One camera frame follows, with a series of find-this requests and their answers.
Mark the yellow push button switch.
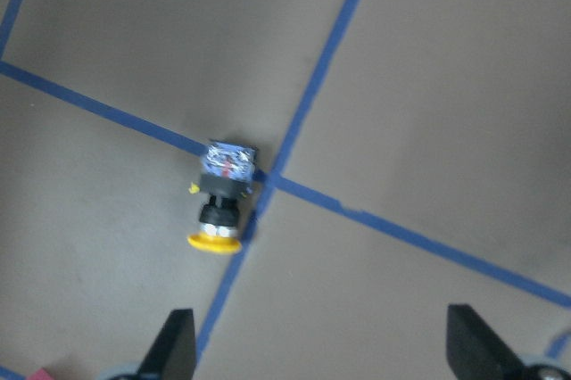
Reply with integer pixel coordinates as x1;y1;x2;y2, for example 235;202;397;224
187;140;259;255

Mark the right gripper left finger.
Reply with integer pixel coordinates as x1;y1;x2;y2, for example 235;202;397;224
136;309;196;380

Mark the pink cube far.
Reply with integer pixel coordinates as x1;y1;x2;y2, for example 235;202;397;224
25;368;54;380

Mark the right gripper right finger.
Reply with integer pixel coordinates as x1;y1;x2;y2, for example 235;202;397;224
446;304;529;380

